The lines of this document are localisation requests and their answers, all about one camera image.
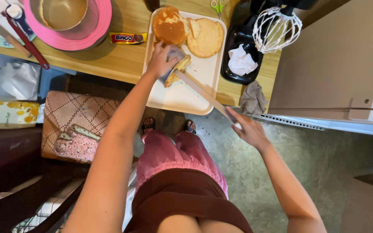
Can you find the white wire rack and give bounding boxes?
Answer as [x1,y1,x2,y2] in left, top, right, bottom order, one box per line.
[11,181,87,233]

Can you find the person's left black sandal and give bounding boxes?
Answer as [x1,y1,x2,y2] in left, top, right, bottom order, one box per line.
[141,117,157,134]

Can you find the dark round object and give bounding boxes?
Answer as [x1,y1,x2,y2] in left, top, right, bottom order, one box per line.
[144,0,160,12]

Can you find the brown cardboard box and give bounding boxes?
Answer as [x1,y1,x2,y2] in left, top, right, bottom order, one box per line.
[340,173,373,233]

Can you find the person's black sandal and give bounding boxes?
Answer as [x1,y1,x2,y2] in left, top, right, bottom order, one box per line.
[183,119,198,135]
[141,117,157,134]

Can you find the white coated whisk attachment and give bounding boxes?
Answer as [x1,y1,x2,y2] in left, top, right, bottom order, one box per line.
[252,6,303,54]

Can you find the person's brown shirt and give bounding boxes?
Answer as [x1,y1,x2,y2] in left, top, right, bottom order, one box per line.
[123,168,254,233]

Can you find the person's pink trousers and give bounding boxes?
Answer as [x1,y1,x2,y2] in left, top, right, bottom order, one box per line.
[135,129,229,199]

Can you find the black stand mixer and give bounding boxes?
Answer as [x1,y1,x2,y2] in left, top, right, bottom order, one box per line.
[220,0,320,85]

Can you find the yellow red biscuit packet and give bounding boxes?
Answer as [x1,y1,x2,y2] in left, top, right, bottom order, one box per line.
[109,32,148,45]

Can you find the person's right hand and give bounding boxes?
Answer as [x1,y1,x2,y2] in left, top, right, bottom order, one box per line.
[225,107,272,153]

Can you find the clear plastic bag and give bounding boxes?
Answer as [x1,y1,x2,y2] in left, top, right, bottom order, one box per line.
[0,61,42,101]

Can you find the pink floral pouch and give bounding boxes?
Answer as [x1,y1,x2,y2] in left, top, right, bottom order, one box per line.
[53,124,102,162]

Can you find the blue measuring spoon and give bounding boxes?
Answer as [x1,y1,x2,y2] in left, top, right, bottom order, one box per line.
[5,3,35,38]

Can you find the grey cloth rag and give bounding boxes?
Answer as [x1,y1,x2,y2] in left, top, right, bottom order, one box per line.
[238,80,269,116]

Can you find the yellow floral tissue box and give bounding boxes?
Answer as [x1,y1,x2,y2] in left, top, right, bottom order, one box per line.
[0,99,41,131]

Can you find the pale round cake layer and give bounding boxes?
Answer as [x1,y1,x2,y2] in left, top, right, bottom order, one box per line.
[186,17,225,59]

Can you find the brown diamond pattern cushion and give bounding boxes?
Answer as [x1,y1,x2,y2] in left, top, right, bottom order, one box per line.
[40,90,121,164]

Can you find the white rectangular tray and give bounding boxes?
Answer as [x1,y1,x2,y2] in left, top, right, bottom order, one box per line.
[142,7,228,116]

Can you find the pink cake turntable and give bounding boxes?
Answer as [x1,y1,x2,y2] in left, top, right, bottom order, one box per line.
[23,0,113,52]

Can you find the crumpled white tissue paper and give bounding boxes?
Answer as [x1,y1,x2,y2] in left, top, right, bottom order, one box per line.
[228,44,258,77]

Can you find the long cake knife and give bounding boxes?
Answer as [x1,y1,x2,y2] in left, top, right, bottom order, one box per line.
[173,69,239,124]

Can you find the round metal cake pan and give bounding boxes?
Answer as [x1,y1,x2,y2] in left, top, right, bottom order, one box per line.
[29,0,89,31]

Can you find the person's left hand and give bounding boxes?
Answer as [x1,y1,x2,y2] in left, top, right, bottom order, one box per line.
[145,40,188,80]

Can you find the cut sponge cake piece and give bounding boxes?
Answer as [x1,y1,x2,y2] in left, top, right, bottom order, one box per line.
[163,53,192,88]

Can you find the wooden handled palette knife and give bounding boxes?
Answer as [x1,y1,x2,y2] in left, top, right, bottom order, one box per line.
[0,16,32,58]

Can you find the person's right black sandal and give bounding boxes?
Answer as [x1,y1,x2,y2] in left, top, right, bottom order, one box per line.
[183,119,198,135]

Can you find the green handled scissors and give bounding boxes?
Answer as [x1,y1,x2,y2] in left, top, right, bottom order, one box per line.
[210,0,226,20]

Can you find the browned round cake layer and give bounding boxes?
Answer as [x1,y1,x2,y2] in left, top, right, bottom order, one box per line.
[152,7,190,46]

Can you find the red handled spatula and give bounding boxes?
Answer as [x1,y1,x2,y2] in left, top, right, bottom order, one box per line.
[0,11,50,70]

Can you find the beige refrigerator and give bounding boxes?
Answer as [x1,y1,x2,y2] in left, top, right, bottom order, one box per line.
[251,0,373,139]

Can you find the dark brown bench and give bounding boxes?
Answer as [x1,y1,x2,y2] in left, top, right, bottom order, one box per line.
[0,126,91,233]

